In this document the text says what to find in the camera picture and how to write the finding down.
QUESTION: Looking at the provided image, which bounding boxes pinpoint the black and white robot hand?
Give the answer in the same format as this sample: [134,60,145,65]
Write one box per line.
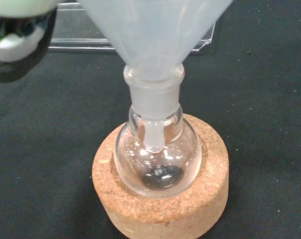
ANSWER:
[0,0,59,82]

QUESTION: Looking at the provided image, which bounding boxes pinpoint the clear acrylic funnel stand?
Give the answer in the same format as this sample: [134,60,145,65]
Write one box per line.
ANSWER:
[48,1,216,53]

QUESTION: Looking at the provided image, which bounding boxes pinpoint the clear glass round-bottom flask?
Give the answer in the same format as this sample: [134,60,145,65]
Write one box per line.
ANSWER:
[113,64,203,199]

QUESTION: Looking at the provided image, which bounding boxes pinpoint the black bench cloth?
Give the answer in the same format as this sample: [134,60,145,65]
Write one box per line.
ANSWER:
[0,0,301,239]

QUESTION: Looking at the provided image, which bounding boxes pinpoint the cork ring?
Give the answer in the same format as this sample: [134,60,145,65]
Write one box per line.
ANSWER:
[91,113,230,239]

